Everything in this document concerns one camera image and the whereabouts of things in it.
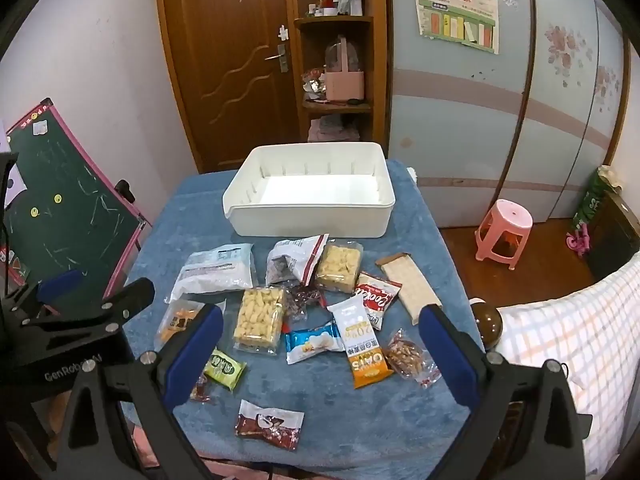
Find brown wooden door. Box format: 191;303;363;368
154;0;302;174

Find small red candy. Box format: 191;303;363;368
189;374;215;405

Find green bag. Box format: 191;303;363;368
571;164;624;227

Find shiny crumpled wrappers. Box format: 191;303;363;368
301;67;328;105

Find large white snack packet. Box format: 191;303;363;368
170;242;257;305

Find wooden corner shelf unit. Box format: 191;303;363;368
281;0;392;157

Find clear nut packet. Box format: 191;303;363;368
384;328;442;389

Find brown and white snack packet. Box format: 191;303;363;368
234;399;306;451

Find green snack packet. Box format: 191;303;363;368
202;347;249;392

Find blue and white snack packet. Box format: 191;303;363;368
285;322;347;365

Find black easel knob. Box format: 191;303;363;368
114;179;137;207

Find checked blanket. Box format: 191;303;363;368
494;252;640;480

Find clear puffed rice cake packet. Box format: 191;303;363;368
232;285;289;357
314;242;364;293

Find folded pink cloth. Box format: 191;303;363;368
307;115;362;143

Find pink basket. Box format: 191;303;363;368
323;35;367;102

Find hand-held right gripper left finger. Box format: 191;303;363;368
54;303;225;480

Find clear orange snack packet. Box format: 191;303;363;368
154;299;207;352

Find metal door handle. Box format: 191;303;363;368
264;42;289;74

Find white plastic storage bin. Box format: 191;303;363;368
222;142;396;239

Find clear red-striped zip bag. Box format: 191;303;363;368
265;233;331;287

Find dark red candy packet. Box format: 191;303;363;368
286;284;325;322

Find pink plastic stool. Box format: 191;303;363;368
474;198;534;272

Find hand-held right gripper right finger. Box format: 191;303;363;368
418;304;586;480

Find white dotted sheet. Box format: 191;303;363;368
0;119;29;201

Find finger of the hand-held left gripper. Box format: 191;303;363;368
20;277;155;352
0;269;85;328

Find round wooden bed knob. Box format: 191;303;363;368
469;299;504;352

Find green pink-framed chalkboard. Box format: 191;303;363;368
0;97;152;307

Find blue fluffy blanket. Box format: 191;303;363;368
122;159;488;466

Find dark wooden cabinet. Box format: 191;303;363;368
584;192;640;282

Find pink toy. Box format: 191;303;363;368
564;222;592;257

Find white and orange oat bar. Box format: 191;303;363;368
327;293;395;391

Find wall poster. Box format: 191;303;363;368
412;0;501;55

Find pale blue floral wardrobe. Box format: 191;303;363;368
387;0;632;222

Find red and white cookie packet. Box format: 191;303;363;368
354;272;404;331

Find beige cracker packet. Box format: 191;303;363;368
375;253;444;327

